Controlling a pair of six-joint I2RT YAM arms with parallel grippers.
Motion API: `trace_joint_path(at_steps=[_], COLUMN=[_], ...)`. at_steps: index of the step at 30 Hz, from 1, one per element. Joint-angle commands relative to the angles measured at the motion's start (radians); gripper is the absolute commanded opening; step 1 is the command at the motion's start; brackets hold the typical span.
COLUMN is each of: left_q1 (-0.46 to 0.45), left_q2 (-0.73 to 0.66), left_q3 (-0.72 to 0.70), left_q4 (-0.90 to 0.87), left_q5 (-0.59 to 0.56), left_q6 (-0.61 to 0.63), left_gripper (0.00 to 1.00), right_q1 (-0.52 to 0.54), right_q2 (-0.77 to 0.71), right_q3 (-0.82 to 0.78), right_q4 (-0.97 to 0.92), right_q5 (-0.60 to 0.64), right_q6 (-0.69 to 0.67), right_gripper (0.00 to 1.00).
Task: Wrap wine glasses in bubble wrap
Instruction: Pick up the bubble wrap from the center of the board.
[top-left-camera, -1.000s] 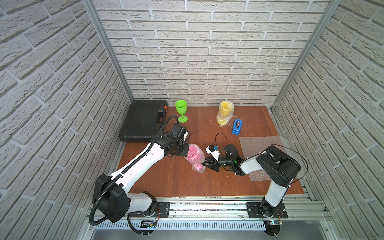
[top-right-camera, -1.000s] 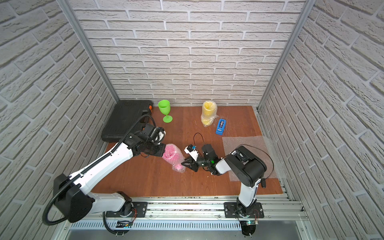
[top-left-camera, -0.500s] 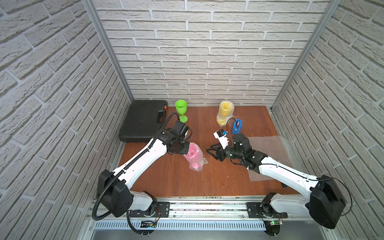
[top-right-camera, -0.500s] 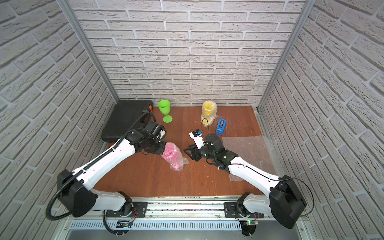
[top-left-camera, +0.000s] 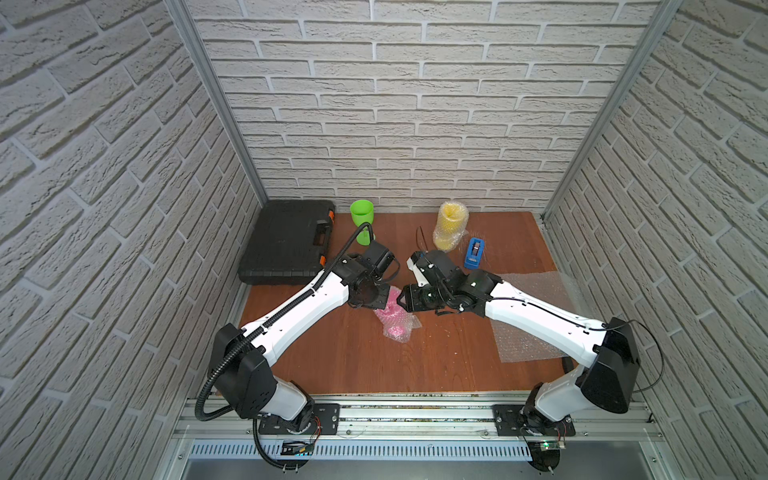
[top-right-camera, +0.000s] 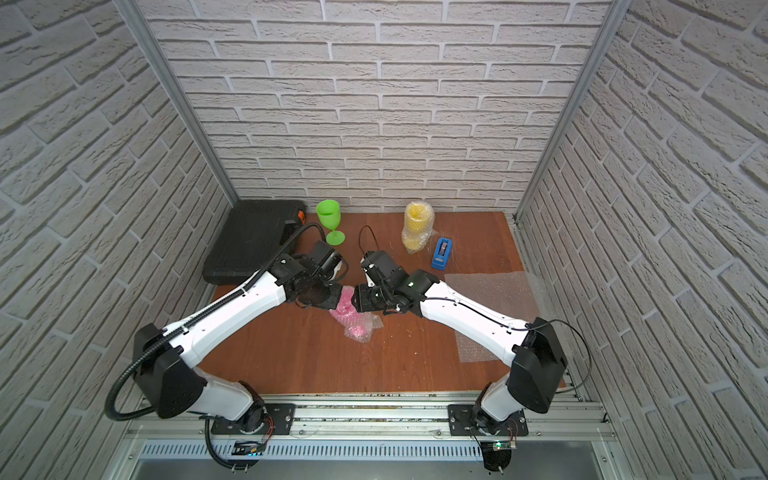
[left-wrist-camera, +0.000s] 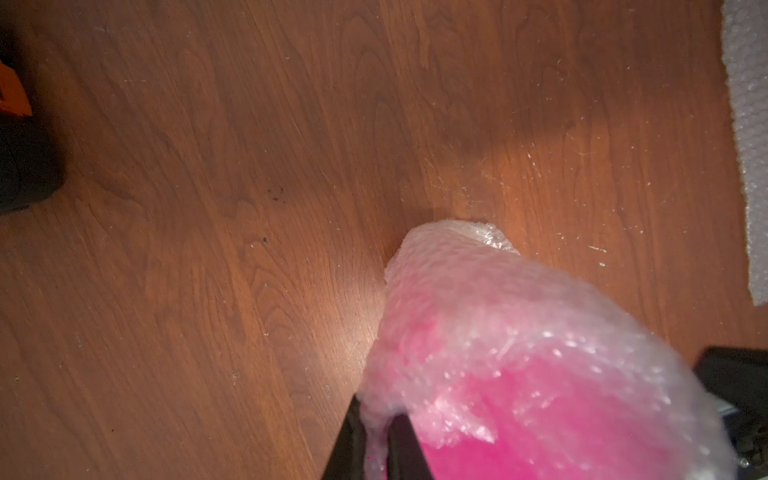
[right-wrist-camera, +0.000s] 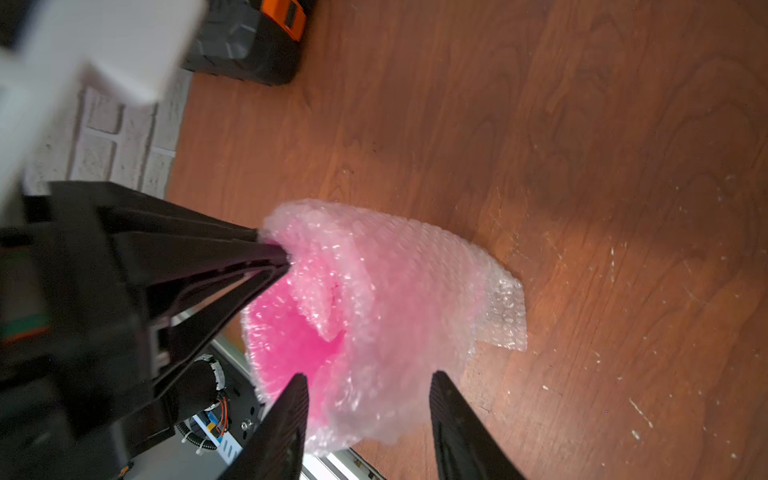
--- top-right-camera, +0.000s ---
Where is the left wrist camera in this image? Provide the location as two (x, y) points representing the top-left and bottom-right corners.
(308, 240), (342, 281)

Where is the blue tape dispenser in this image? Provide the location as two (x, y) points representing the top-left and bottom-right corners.
(431, 237), (453, 271)

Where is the yellow plastic wine glass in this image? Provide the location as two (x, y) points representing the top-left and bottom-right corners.
(401, 202), (434, 251)

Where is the aluminium corner post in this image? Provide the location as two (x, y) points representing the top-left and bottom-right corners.
(513, 0), (632, 225)
(114, 0), (239, 206)

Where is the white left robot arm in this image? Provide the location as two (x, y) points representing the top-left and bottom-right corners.
(124, 257), (342, 433)

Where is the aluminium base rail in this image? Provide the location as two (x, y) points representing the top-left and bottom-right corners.
(106, 392), (630, 479)

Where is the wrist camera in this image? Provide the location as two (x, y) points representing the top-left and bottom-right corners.
(361, 250), (408, 288)
(308, 240), (342, 281)

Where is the left aluminium corner post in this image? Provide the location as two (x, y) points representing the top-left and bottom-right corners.
(114, 0), (239, 206)

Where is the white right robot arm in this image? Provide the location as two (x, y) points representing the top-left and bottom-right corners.
(351, 270), (567, 430)

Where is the black plastic tool case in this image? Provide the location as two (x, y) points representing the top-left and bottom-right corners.
(202, 200), (307, 286)

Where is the right aluminium corner post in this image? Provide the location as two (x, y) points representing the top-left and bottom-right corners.
(513, 0), (632, 225)

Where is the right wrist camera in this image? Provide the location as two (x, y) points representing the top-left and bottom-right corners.
(361, 250), (408, 288)

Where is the pink plastic wine glass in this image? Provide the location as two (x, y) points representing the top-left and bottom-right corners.
(332, 286), (370, 340)

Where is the green plastic wine glass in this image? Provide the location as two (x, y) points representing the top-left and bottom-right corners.
(316, 199), (346, 246)

